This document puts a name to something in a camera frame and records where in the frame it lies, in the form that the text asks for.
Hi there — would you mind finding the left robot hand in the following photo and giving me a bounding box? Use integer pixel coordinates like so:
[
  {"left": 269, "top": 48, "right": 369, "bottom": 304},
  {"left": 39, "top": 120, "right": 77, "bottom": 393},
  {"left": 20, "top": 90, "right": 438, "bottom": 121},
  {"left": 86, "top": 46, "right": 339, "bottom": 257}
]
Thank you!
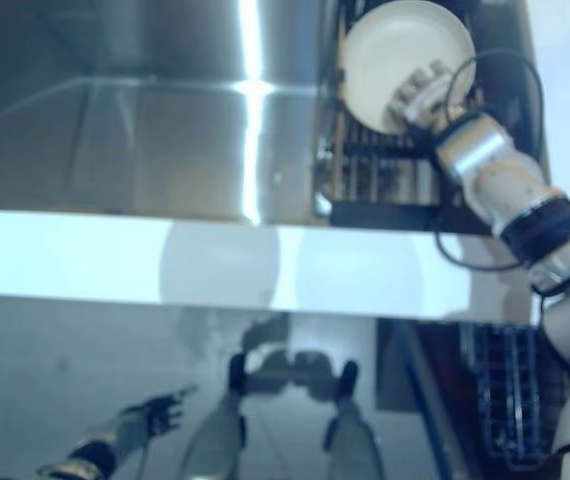
[{"left": 114, "top": 383, "right": 200, "bottom": 454}]

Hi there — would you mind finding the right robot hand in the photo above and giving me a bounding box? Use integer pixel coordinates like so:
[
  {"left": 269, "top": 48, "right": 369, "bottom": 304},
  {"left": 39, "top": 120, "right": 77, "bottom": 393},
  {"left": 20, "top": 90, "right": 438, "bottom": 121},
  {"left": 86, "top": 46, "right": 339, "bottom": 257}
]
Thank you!
[{"left": 382, "top": 59, "right": 466, "bottom": 135}]

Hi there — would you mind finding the large beige plate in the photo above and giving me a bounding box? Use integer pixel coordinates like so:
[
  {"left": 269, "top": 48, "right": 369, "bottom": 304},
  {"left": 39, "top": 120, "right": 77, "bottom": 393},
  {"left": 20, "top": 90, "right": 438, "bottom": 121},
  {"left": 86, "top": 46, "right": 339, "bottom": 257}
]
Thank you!
[{"left": 339, "top": 2, "right": 477, "bottom": 135}]

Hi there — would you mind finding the black left robot foot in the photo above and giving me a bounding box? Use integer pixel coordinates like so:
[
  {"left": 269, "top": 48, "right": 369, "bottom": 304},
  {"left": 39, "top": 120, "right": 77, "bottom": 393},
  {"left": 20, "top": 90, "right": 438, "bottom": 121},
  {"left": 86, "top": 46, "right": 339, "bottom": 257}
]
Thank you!
[{"left": 228, "top": 352, "right": 249, "bottom": 394}]

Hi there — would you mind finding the black robot foot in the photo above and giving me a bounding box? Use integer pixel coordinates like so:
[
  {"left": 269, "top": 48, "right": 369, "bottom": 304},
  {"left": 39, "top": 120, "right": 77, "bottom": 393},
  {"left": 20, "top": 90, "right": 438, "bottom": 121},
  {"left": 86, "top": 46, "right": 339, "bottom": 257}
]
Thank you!
[
  {"left": 337, "top": 360, "right": 360, "bottom": 401},
  {"left": 228, "top": 352, "right": 249, "bottom": 394}
]

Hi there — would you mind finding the black sink dish rack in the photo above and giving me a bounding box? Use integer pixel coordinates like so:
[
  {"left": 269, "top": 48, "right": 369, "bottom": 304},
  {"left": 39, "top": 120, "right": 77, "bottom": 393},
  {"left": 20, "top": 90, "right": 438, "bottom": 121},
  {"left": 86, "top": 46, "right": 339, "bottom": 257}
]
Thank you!
[{"left": 314, "top": 0, "right": 466, "bottom": 226}]

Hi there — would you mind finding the white glossy cabinet door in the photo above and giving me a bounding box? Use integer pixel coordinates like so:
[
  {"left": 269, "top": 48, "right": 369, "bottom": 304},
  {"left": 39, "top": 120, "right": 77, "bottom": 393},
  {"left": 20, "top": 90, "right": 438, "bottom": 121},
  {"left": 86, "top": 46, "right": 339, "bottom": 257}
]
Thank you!
[
  {"left": 0, "top": 293, "right": 292, "bottom": 381},
  {"left": 287, "top": 310, "right": 380, "bottom": 396}
]

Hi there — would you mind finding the black right robot foot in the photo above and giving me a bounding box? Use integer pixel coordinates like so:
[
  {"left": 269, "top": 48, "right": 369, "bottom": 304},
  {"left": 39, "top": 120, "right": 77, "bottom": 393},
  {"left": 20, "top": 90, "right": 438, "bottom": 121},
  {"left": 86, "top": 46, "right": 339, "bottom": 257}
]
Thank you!
[{"left": 337, "top": 360, "right": 360, "bottom": 401}]

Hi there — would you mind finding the silver right robot leg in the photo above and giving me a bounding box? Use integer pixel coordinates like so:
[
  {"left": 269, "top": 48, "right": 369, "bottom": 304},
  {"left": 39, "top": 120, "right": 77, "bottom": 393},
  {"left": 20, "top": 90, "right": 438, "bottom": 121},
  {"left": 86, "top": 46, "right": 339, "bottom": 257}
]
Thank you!
[{"left": 322, "top": 394, "right": 384, "bottom": 480}]

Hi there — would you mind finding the stainless steel kitchen sink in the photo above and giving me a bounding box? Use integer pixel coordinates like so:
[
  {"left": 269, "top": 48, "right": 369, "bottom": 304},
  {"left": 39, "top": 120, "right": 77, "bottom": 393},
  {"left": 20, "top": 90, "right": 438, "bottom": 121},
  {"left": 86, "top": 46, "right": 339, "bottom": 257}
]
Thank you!
[{"left": 0, "top": 0, "right": 551, "bottom": 236}]

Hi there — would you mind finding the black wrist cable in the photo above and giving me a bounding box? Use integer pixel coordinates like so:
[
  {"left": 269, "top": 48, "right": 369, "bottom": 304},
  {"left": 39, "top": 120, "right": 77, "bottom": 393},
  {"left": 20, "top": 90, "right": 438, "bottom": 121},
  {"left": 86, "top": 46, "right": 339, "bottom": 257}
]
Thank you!
[{"left": 434, "top": 47, "right": 546, "bottom": 274}]

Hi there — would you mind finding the dark wire dishwasher rack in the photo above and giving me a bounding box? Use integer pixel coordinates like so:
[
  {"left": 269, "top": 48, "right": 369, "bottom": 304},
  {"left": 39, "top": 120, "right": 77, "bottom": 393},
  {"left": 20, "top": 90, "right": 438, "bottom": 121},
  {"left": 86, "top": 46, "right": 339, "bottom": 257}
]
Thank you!
[{"left": 459, "top": 322, "right": 570, "bottom": 474}]

